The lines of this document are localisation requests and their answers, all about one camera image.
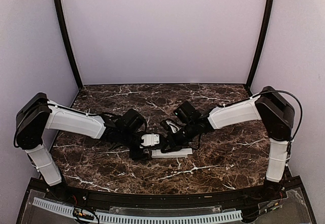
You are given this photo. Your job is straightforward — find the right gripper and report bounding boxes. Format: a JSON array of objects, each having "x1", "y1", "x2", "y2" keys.
[{"x1": 161, "y1": 121, "x2": 197, "y2": 153}]

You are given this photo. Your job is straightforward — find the white remote battery cover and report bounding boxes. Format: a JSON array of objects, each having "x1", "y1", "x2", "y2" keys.
[{"x1": 162, "y1": 148, "x2": 192, "y2": 158}]

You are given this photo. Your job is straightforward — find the white remote control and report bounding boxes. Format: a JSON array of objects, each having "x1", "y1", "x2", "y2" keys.
[{"x1": 151, "y1": 150, "x2": 178, "y2": 158}]

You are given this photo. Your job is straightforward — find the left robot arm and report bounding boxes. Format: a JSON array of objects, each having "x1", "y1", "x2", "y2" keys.
[{"x1": 14, "y1": 92, "x2": 149, "y2": 202}]

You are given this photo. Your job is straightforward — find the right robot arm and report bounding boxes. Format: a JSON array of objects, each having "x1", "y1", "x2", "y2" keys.
[{"x1": 160, "y1": 86, "x2": 303, "y2": 201}]

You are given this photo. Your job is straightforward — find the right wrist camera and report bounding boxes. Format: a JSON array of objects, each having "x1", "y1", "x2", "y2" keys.
[{"x1": 160, "y1": 119, "x2": 181, "y2": 134}]

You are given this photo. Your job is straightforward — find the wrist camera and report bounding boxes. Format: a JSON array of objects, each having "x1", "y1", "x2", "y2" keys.
[
  {"x1": 140, "y1": 134, "x2": 160, "y2": 148},
  {"x1": 160, "y1": 119, "x2": 181, "y2": 134}
]

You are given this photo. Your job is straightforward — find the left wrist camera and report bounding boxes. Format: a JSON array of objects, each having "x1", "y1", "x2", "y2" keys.
[{"x1": 140, "y1": 134, "x2": 160, "y2": 148}]

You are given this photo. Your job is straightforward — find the black front rail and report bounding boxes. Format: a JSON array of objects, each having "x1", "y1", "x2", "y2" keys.
[{"x1": 27, "y1": 178, "x2": 305, "y2": 211}]

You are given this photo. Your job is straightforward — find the white slotted cable duct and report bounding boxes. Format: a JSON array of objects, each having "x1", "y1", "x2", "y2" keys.
[{"x1": 32, "y1": 197, "x2": 243, "y2": 223}]

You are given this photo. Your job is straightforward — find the right black frame post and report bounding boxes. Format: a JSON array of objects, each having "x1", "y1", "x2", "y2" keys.
[{"x1": 245, "y1": 0, "x2": 274, "y2": 91}]

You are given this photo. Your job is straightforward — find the black frame post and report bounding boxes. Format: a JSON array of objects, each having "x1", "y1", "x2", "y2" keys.
[
  {"x1": 54, "y1": 0, "x2": 83, "y2": 90},
  {"x1": 245, "y1": 0, "x2": 274, "y2": 91}
]

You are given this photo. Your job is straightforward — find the left black frame post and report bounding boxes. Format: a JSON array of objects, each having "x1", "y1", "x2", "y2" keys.
[{"x1": 54, "y1": 0, "x2": 83, "y2": 90}]

